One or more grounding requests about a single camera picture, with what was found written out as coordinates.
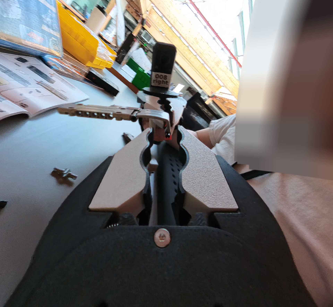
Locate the small black pin brick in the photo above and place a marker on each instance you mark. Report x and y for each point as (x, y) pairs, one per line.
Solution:
(2, 204)

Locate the tall black product box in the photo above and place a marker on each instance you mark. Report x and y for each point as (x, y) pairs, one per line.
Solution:
(126, 49)

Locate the flat black device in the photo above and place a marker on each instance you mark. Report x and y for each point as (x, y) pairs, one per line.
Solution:
(104, 81)

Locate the white water bottle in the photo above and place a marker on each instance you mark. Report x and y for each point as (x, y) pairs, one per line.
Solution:
(95, 20)

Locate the grey cross connector brick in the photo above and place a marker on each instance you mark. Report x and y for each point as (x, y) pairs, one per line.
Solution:
(64, 173)

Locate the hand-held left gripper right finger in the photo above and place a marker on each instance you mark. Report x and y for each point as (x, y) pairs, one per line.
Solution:
(208, 182)

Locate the open instruction booklet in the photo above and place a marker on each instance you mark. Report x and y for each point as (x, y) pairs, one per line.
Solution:
(31, 85)

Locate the black perforated chair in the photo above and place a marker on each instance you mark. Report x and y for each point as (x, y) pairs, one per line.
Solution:
(169, 182)

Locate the grey brick assembly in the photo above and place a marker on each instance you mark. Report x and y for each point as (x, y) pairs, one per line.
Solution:
(104, 113)

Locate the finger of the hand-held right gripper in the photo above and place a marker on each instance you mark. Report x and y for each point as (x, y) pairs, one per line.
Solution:
(178, 107)
(152, 103)

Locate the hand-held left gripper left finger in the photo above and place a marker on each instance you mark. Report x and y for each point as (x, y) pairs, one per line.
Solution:
(122, 182)

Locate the white speckled bag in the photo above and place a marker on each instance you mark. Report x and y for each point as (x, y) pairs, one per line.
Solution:
(141, 55)

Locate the orange blue leaflet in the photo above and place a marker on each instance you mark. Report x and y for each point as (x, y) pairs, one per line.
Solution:
(70, 66)

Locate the blue robot kit box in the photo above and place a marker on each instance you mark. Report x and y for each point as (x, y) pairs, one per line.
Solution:
(26, 12)

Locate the person's pink pants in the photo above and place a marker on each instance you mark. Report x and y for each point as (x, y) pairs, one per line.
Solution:
(299, 221)

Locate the person's right forearm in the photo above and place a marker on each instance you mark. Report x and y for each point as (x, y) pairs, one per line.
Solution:
(201, 135)

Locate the yellow plastic bin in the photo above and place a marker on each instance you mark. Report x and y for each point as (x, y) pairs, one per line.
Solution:
(78, 38)

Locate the person's white shirt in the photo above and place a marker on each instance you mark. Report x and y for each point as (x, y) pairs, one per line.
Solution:
(223, 130)

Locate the grey desk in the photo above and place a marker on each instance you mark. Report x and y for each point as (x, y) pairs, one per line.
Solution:
(52, 143)

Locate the clear plastic bag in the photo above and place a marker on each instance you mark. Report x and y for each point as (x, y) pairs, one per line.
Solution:
(106, 52)

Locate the orange connector brick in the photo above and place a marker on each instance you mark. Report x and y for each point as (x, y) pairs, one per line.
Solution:
(168, 135)

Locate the green plastic bin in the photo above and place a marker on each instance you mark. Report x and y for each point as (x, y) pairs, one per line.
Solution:
(139, 76)

